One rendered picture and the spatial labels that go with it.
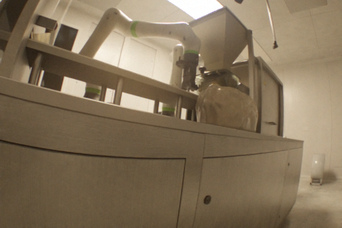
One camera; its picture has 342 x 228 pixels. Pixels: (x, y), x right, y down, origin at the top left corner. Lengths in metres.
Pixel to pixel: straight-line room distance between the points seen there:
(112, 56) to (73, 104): 3.16
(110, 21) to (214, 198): 1.02
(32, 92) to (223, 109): 0.56
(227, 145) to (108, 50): 3.10
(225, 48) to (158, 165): 0.90
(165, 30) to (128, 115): 0.78
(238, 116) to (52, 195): 0.62
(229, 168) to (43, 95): 0.43
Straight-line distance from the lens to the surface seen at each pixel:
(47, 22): 0.55
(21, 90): 0.23
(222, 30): 1.09
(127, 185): 0.27
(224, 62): 1.10
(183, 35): 0.93
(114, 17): 1.12
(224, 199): 0.50
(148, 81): 0.61
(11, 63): 0.41
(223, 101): 0.63
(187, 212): 0.39
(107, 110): 0.24
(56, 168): 0.24
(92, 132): 0.24
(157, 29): 1.03
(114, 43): 3.47
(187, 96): 0.72
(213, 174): 0.42
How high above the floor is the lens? 0.77
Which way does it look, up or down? 11 degrees up
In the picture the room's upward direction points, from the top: 6 degrees clockwise
